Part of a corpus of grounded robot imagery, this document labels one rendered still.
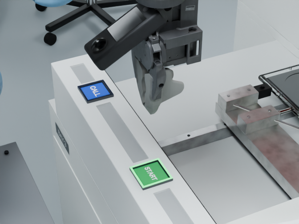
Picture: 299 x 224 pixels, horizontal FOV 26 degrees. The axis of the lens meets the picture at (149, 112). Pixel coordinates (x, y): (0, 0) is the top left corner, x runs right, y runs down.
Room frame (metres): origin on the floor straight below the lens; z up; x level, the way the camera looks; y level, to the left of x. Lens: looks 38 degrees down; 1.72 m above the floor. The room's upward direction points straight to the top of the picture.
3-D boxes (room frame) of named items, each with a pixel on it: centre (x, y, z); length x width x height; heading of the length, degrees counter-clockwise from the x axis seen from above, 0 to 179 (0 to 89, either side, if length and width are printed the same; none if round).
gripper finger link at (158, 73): (0.78, -0.01, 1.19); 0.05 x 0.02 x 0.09; 25
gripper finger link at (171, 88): (0.79, -0.02, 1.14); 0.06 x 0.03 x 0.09; 115
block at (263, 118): (1.03, -0.22, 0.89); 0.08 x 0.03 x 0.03; 115
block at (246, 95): (1.10, -0.19, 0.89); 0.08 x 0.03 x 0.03; 115
